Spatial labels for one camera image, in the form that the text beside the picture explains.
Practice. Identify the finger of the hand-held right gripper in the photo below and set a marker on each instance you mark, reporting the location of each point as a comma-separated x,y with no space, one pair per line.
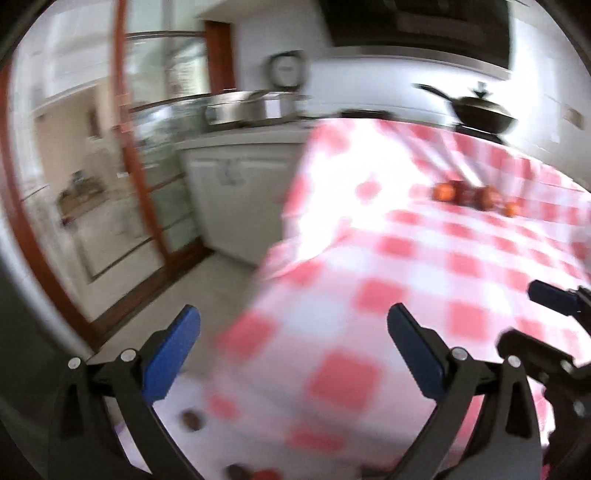
551,295
531,346

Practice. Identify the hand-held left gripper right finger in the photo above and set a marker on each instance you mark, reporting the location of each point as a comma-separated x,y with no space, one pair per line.
415,350

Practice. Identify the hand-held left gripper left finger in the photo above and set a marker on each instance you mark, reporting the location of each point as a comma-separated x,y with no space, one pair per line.
171,350

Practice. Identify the dark brown passion fruit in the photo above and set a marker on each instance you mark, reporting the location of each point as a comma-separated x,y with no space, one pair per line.
237,471
190,420

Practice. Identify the red tomato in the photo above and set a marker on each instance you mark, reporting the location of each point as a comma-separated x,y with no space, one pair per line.
265,475

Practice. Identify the red white checked tablecloth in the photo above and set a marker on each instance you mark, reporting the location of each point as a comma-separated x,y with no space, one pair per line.
415,277

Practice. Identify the small orange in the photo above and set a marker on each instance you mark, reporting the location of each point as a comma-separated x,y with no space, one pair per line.
511,209

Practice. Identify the red brown pomegranate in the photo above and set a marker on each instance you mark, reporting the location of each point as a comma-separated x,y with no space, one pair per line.
487,197

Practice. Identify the dark red pomegranate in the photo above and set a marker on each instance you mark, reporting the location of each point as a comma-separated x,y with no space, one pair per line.
465,194

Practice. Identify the white kitchen cabinet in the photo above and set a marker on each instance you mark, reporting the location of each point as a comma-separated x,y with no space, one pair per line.
240,194

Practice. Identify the wooden framed glass door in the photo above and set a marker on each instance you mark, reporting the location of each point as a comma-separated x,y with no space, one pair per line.
138,161

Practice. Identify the black wok with lid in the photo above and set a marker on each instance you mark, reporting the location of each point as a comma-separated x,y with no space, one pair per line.
482,113

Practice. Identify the steel electric pan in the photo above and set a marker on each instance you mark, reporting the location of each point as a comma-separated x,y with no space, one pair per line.
249,108

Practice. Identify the black range hood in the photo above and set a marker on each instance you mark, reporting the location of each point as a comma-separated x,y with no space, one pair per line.
415,23

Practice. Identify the wall socket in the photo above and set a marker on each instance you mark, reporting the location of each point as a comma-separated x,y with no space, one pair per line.
573,115

